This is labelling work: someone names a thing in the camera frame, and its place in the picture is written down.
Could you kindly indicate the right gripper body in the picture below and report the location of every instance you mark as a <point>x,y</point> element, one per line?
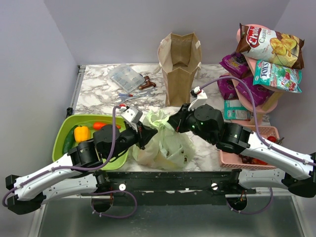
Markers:
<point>187,120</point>

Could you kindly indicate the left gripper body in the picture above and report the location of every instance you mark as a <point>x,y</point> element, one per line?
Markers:
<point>139,138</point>

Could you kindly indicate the light green plastic grocery bag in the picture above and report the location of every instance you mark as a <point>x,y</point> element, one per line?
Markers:
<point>167,150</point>

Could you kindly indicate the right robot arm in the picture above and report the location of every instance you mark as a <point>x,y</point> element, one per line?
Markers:
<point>294,171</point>

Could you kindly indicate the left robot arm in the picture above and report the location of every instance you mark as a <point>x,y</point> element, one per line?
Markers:
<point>76,172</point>

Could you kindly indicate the purple snack bag left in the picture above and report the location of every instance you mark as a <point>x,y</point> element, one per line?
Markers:
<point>227,89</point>

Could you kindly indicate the purple snack bag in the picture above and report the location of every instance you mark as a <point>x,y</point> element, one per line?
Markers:
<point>260,94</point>
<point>236,65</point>
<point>227,89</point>

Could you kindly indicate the brown paper bag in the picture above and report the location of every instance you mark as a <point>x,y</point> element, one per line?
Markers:
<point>180,63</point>

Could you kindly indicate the purple snack bag top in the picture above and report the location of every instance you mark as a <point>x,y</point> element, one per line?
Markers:
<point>236,65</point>

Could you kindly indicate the purple snack bag right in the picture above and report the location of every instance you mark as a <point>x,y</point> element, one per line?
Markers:
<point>260,94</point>

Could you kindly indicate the teal Fox's candy bag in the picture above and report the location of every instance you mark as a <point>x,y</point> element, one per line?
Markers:
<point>276,76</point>

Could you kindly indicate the brown cassava chips bag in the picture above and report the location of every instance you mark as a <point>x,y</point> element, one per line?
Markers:
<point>271,46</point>

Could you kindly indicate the silver wrench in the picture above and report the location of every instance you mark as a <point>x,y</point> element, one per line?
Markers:
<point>139,94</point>

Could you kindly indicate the red toy carrot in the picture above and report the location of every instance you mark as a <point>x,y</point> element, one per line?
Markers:
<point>99,125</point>

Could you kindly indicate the teal white snack packet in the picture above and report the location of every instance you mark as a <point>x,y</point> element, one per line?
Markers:
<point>234,110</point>

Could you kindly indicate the brown toy faucet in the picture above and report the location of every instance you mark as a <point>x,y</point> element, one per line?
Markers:
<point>147,84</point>

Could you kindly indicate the clear plastic organizer box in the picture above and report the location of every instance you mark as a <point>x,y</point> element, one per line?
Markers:
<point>125,77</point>

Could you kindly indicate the pink plastic basket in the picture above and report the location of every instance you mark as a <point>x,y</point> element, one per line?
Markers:
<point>234,161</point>

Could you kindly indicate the yellow toy bell pepper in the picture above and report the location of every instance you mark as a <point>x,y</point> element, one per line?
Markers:
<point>81,134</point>

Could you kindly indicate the dark red toy grapes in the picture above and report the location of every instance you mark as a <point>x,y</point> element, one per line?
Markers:
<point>245,159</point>

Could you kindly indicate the green toy cucumber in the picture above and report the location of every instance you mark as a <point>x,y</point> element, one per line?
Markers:
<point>69,140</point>

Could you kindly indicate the pink tiered shelf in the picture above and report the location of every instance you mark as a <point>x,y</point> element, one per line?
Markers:
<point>245,99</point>

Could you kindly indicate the red toy cherries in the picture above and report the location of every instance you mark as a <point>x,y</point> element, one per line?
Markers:
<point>260,162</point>

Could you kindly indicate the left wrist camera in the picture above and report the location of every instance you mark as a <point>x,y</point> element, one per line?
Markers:
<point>131,116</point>

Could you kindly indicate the blue handled screwdriver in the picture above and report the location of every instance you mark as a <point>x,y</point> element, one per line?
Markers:
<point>125,95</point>

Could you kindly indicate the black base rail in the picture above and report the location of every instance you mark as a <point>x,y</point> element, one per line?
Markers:
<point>167,188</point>

